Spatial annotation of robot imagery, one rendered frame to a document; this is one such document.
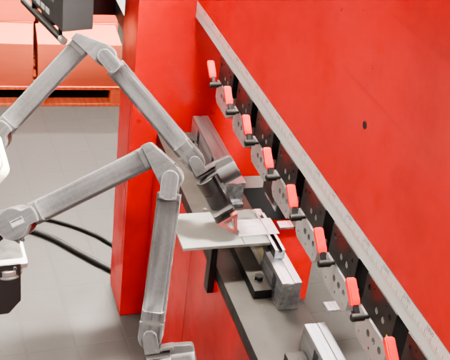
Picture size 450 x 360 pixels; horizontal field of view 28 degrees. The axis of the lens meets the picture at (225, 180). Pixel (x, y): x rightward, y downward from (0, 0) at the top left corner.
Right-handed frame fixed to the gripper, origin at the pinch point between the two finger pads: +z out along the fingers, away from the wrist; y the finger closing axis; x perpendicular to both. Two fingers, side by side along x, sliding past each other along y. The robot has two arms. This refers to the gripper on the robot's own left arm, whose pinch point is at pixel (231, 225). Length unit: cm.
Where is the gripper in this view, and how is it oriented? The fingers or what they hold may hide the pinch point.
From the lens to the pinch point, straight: 264.8
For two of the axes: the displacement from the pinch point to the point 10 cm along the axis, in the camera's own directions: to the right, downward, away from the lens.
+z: 4.1, 7.2, 5.7
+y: -2.8, -4.9, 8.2
